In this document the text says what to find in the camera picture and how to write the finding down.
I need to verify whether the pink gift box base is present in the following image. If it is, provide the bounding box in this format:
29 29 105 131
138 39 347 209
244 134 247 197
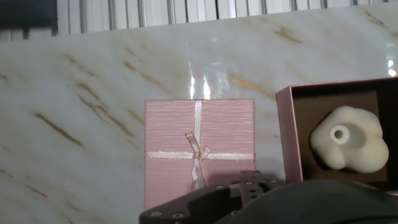
275 77 398 187

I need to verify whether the pink ribboned gift box lid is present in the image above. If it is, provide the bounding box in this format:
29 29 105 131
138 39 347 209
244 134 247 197
144 98 256 210

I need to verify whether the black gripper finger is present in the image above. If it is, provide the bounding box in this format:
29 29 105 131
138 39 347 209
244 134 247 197
139 170 280 224

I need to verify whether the cream flower-shaped ornament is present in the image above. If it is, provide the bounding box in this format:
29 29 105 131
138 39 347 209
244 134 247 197
309 105 390 174

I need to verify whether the marble pattern mat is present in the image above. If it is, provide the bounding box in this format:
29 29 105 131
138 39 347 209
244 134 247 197
0 2 398 224

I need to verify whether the dark blue gift box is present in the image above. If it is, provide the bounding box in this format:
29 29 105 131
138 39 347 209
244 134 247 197
0 0 58 34

